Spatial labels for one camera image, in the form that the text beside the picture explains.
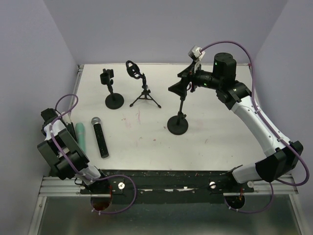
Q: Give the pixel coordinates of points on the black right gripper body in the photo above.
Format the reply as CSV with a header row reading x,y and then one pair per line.
x,y
194,76

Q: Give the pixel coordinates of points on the black tripod mic stand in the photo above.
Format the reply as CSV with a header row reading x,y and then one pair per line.
x,y
133,71

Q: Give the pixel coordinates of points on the black round-base clip stand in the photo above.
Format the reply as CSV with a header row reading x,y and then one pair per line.
x,y
114,100

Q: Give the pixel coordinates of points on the black microphone with silver grille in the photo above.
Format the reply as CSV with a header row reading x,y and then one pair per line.
x,y
103,150

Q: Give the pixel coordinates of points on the mint green microphone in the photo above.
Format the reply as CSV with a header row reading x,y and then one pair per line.
x,y
80,134

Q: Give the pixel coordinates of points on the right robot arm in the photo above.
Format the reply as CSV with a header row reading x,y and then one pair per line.
x,y
280,151

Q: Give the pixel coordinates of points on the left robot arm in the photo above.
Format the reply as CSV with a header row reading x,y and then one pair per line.
x,y
65,157

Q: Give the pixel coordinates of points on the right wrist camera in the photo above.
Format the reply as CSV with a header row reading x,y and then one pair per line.
x,y
196,53

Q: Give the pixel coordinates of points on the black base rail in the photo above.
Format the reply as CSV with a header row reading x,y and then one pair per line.
x,y
161,187

